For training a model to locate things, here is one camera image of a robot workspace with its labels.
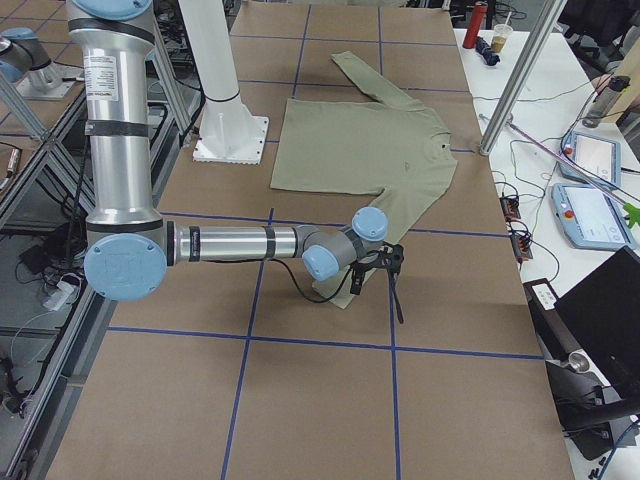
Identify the black box white label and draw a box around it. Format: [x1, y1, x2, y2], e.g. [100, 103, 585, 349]
[523, 278, 581, 361]

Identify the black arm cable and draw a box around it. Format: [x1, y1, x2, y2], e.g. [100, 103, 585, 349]
[279, 244, 371, 304]

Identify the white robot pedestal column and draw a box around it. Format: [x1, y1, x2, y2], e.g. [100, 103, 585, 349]
[179, 0, 269, 165]

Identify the far teach pendant tablet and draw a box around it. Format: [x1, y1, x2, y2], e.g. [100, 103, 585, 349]
[560, 132, 621, 186]

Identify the black laptop computer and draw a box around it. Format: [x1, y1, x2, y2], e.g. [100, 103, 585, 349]
[555, 246, 639, 398]

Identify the iced coffee plastic cup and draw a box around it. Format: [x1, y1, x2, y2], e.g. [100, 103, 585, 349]
[491, 12, 513, 54]

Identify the aluminium frame post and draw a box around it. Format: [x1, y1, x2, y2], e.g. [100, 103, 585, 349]
[479, 0, 567, 156]

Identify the sage green long-sleeve shirt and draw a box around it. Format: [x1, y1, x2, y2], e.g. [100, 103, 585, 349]
[270, 50, 459, 311]

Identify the teach pendant tablet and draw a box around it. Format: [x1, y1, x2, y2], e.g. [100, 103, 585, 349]
[560, 132, 621, 186]
[551, 183, 638, 251]

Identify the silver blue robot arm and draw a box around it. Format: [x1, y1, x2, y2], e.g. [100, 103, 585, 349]
[67, 1, 403, 301]
[1, 27, 84, 100]

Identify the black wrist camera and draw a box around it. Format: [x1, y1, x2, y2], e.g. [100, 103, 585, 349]
[350, 262, 369, 295]

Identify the red water bottle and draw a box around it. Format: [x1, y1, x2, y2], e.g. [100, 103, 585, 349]
[462, 1, 488, 49]

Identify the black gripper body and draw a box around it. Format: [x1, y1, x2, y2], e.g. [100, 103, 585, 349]
[370, 242, 404, 273]

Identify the near teach pendant tablet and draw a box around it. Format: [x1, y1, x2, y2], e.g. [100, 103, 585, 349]
[551, 183, 638, 251]

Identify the dark blue folded umbrella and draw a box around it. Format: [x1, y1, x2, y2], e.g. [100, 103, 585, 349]
[475, 36, 500, 67]

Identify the orange black connector board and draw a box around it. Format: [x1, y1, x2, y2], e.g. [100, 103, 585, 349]
[499, 194, 533, 264]

